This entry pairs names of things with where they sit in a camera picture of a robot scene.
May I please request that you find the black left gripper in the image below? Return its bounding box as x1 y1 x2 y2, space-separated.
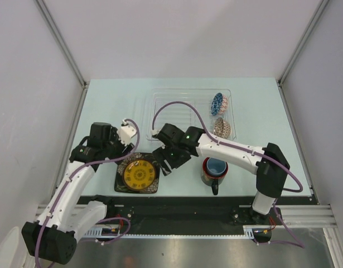
102 127 134 165

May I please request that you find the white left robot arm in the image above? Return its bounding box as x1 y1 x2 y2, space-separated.
21 119 140 267

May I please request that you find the black floral square plate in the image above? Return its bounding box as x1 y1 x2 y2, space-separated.
114 152 160 194

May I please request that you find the yellow round plate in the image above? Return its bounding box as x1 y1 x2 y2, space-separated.
123 159 157 192

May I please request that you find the black floral mug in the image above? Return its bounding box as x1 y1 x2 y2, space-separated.
201 157 229 195

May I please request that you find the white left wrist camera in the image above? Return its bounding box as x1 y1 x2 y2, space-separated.
117 119 137 145

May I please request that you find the brown lattice pattern bowl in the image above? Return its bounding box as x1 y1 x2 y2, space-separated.
213 117 232 138

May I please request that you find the blue triangle pattern bowl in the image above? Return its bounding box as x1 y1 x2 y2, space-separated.
211 93 229 116

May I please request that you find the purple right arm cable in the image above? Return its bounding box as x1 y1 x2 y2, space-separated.
151 100 305 249

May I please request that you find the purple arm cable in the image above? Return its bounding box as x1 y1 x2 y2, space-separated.
151 100 305 249
34 118 141 267

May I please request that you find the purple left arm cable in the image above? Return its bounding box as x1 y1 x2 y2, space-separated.
34 118 141 267

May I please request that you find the clear wire dish rack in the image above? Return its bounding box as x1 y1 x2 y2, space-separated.
145 88 236 142

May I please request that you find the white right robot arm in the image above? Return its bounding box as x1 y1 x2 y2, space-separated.
151 123 289 224

